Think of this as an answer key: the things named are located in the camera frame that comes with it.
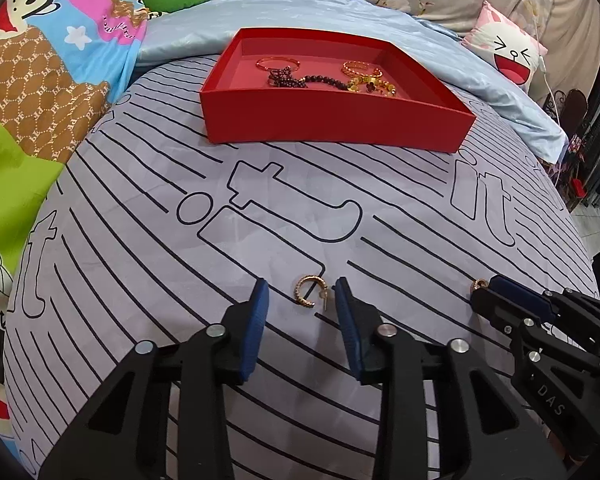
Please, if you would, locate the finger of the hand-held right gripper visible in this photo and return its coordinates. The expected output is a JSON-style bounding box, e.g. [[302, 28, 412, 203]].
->
[[487, 276, 563, 321], [470, 287, 536, 341]]

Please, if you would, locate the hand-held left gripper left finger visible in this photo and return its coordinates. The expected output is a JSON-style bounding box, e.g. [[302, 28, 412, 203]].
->
[[39, 278, 271, 480]]

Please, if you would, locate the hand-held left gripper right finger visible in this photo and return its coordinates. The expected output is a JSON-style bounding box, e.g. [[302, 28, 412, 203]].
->
[[334, 276, 568, 480]]

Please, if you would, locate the red tray box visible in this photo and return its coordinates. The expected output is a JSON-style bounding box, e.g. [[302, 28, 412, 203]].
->
[[199, 28, 477, 153]]

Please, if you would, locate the yellow chain bracelet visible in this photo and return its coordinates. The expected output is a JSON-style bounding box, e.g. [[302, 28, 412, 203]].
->
[[365, 76, 398, 97]]

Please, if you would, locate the yellow bead bracelet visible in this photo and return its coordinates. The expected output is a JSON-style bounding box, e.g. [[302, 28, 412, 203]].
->
[[347, 75, 381, 93]]

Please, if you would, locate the dark red bead bracelet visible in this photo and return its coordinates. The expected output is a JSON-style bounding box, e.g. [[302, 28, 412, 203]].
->
[[267, 67, 351, 90]]

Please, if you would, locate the grey striped bed sheet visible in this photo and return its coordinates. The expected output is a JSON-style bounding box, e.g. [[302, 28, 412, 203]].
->
[[2, 52, 600, 480]]

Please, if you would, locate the dark metal rack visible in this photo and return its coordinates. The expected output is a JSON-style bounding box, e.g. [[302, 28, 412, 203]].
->
[[545, 25, 600, 211]]

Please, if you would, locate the pink cartoon face pillow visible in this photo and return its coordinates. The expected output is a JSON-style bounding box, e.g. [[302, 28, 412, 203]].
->
[[462, 1, 549, 93]]

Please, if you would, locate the light blue quilt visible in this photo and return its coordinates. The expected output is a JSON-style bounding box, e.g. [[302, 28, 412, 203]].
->
[[134, 0, 567, 161]]

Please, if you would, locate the cartoon monkey blanket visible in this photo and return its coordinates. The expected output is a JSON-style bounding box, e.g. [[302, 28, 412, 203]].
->
[[0, 0, 151, 441]]

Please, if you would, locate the white cable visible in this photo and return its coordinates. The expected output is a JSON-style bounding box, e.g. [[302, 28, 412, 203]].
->
[[522, 0, 563, 126]]

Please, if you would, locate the thick gold bracelet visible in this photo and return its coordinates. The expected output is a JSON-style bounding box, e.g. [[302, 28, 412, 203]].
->
[[342, 60, 381, 77]]

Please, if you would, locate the thin gold bracelet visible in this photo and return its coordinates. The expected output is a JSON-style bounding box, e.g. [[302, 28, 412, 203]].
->
[[256, 56, 301, 73]]

